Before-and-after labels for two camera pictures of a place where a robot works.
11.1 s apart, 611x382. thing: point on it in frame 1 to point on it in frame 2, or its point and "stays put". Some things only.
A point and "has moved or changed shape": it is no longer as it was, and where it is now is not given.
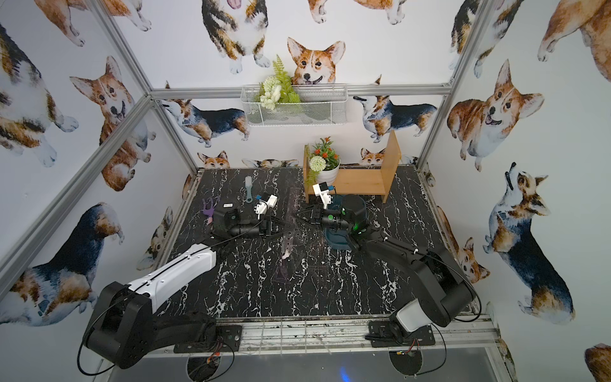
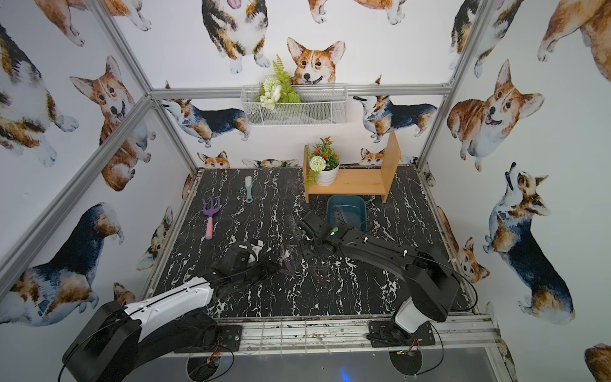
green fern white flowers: (277, 88) stays put
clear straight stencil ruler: (292, 209) has moved or changed shape
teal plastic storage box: (354, 208) stays put
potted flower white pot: (324, 163) stays put
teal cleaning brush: (249, 185) stays put
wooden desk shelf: (375, 181) stays put
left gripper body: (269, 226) to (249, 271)
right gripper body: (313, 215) to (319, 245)
